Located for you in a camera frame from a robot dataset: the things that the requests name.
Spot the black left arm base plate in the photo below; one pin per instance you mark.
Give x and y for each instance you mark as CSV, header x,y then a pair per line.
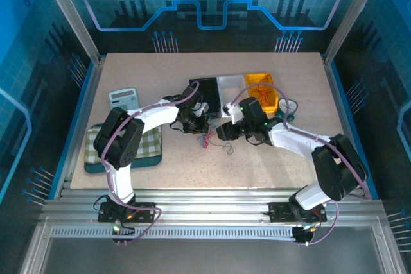
x,y
144,211

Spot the black plastic tray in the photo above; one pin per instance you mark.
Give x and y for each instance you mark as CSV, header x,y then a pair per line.
x,y
208,89

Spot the grey calculator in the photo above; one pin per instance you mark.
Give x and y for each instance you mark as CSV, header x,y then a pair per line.
x,y
123,99

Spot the yellow plastic bin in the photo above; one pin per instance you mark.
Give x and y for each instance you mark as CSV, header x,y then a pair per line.
x,y
272,102

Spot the dark teal small object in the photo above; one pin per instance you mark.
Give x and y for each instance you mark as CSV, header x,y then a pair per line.
x,y
289,117

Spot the white plastic tray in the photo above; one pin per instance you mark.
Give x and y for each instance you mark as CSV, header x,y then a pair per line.
x,y
229,86

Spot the green checkered cloth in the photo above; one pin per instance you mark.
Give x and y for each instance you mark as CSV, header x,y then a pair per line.
x,y
149,145

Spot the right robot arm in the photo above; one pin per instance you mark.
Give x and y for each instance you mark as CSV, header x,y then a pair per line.
x,y
295,140

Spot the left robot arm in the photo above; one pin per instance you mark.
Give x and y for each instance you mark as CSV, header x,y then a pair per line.
x,y
154,115

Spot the small white clock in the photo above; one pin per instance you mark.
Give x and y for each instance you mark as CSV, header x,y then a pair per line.
x,y
290,105

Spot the black base controller board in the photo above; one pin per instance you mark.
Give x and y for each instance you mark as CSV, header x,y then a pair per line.
x,y
122,234
305,235

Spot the aluminium front rail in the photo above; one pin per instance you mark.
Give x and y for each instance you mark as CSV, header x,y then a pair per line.
x,y
208,206

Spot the aluminium frame post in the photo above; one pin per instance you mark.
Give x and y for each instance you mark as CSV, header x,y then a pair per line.
x,y
74,23
350,20

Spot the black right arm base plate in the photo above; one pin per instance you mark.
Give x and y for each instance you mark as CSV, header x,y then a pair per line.
x,y
279,211

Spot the teal mat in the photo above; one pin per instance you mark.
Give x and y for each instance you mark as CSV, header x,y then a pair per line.
x,y
144,162

